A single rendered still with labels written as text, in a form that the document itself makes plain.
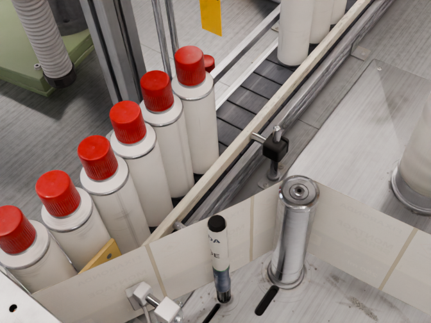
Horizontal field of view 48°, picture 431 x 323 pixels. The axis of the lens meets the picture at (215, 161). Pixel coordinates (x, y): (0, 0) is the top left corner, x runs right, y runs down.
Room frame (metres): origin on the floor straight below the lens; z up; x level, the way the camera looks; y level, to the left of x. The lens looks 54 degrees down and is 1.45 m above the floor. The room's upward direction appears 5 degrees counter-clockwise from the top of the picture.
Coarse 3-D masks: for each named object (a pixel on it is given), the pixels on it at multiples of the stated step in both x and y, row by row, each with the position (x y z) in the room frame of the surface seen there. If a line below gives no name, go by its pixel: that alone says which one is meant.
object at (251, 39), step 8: (272, 16) 0.63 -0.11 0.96; (264, 24) 0.61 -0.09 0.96; (272, 24) 0.62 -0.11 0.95; (256, 32) 0.60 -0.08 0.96; (264, 32) 0.61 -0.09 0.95; (248, 40) 0.58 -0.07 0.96; (256, 40) 0.59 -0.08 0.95; (240, 48) 0.56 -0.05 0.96; (248, 48) 0.57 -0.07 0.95; (232, 56) 0.55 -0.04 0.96; (240, 56) 0.55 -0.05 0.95; (224, 64) 0.53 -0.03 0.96; (232, 64) 0.54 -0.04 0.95; (216, 72) 0.52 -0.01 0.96; (224, 72) 0.52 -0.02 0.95; (216, 80) 0.51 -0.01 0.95
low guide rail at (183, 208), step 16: (368, 0) 0.73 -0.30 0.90; (352, 16) 0.68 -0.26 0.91; (336, 32) 0.64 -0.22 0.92; (320, 48) 0.60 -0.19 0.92; (304, 64) 0.57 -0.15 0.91; (288, 80) 0.53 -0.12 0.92; (288, 96) 0.52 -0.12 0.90; (272, 112) 0.48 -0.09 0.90; (256, 128) 0.45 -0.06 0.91; (240, 144) 0.42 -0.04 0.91; (224, 160) 0.39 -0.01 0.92; (208, 176) 0.37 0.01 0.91; (192, 192) 0.34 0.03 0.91; (176, 208) 0.32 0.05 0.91; (160, 224) 0.30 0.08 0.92
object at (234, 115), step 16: (352, 0) 0.77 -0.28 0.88; (272, 64) 0.61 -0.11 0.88; (256, 80) 0.58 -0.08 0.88; (272, 80) 0.57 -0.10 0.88; (304, 80) 0.57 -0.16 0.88; (240, 96) 0.54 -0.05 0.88; (256, 96) 0.54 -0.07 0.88; (272, 96) 0.54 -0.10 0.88; (224, 112) 0.51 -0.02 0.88; (240, 112) 0.51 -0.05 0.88; (256, 112) 0.51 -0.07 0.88; (224, 128) 0.48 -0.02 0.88; (240, 128) 0.48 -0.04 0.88; (224, 144) 0.45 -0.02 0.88; (224, 176) 0.40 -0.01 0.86; (208, 192) 0.36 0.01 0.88; (192, 208) 0.34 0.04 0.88
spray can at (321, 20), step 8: (320, 0) 0.65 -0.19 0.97; (328, 0) 0.65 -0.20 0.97; (320, 8) 0.65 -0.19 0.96; (328, 8) 0.65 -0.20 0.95; (320, 16) 0.65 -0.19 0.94; (328, 16) 0.65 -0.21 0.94; (312, 24) 0.65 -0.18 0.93; (320, 24) 0.65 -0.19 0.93; (328, 24) 0.65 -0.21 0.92; (312, 32) 0.65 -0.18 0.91; (320, 32) 0.65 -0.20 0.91; (328, 32) 0.66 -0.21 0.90; (312, 40) 0.65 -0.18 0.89; (320, 40) 0.65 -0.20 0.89
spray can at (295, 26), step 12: (288, 0) 0.61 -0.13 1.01; (300, 0) 0.60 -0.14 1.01; (312, 0) 0.60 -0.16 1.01; (288, 12) 0.60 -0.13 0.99; (300, 12) 0.60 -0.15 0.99; (312, 12) 0.61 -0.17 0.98; (288, 24) 0.60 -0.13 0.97; (300, 24) 0.60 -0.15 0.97; (288, 36) 0.60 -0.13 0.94; (300, 36) 0.60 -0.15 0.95; (288, 48) 0.60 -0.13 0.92; (300, 48) 0.60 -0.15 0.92; (288, 60) 0.60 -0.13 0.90; (300, 60) 0.60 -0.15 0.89
